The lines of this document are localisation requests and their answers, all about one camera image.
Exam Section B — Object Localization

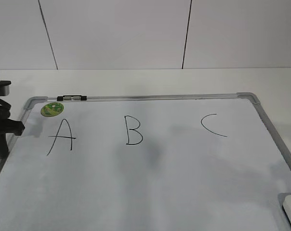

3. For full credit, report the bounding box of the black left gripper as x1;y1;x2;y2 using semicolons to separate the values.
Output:
0;99;25;158

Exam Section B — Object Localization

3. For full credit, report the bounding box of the round green magnet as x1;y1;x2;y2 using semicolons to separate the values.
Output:
40;102;64;117

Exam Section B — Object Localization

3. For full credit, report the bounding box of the white aluminium-framed whiteboard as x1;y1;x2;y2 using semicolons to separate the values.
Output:
0;93;291;231

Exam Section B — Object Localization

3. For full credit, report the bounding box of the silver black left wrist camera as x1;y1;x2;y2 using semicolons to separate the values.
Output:
0;80;11;96

